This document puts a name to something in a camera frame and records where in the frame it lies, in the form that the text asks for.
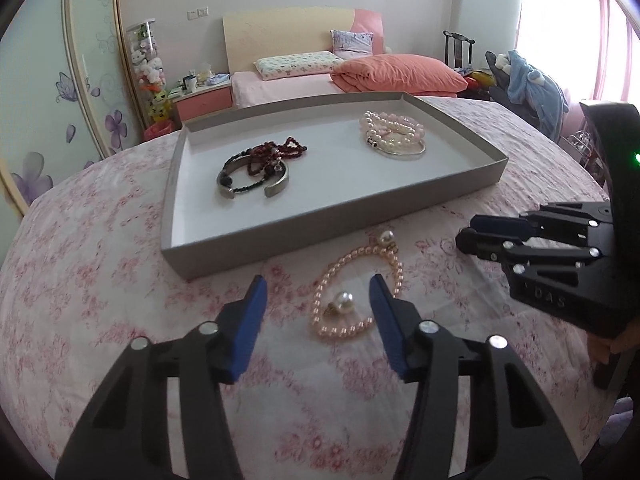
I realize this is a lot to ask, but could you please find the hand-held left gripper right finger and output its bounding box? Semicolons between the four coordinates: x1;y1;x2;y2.
368;274;583;480

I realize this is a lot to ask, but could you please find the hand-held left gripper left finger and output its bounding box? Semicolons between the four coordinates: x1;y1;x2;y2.
55;275;268;480

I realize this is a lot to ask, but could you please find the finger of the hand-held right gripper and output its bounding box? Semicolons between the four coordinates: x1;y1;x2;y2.
455;227;601;267
470;212;601;241

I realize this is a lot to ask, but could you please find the pink pearl necklace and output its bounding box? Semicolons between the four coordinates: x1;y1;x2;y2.
311;230;405;343

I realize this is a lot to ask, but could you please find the thin silver bangle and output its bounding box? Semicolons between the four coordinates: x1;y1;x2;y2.
367;137;427;157

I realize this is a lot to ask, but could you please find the wide silver cuff bangle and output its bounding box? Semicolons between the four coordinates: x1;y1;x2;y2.
216;152;291;202

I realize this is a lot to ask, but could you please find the black bead bracelet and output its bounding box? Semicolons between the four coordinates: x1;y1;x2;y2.
217;149;281;196

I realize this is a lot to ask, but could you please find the grey cardboard tray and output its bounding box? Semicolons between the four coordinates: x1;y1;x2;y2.
160;91;508;281

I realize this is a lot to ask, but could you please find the white pearl bracelet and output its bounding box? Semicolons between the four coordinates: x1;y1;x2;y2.
360;111;426;153

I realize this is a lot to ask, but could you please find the dark red bead bracelet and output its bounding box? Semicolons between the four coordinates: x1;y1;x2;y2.
239;136;308;177

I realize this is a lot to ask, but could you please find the person's right hand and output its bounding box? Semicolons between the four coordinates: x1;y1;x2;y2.
587;330;631;363

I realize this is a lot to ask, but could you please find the grey office chair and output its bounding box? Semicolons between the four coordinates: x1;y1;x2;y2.
482;51;546;121

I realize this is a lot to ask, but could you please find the blue plush robe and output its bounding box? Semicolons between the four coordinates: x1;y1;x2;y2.
507;50;569;143

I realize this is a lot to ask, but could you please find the colourful toy pile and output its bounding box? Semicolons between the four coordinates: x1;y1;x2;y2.
462;67;493;91

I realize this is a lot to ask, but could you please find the orange duvet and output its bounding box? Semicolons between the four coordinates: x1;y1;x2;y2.
331;54;469;95

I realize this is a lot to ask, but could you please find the dark wooden chair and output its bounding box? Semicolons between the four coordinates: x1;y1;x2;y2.
442;31;475;68

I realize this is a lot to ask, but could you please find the pink curtain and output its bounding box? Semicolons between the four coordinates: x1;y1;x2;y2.
515;0;640;131

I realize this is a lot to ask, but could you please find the red basket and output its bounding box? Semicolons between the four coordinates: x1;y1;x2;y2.
143;121;181;143

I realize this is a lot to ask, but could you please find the pink and white nightstand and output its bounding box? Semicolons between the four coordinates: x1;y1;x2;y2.
170;82;233;123

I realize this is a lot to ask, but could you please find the lilac small pillow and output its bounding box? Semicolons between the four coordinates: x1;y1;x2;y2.
330;30;374;60

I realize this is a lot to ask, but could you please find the pink bed mattress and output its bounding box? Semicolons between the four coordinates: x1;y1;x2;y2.
230;71;458;108

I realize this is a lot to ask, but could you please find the white patterned pillow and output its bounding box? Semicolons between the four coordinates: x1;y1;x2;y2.
253;51;346;82

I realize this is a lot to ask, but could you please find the clear tube of plush toys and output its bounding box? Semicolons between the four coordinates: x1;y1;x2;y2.
125;19;173;123

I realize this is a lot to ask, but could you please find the beige and pink headboard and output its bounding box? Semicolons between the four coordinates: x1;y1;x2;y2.
222;6;386;76

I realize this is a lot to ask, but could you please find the floral sliding door wardrobe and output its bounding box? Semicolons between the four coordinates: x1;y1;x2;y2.
0;0;146;216

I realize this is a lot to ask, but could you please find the metal wire rack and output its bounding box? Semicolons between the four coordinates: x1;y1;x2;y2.
567;130;601;166

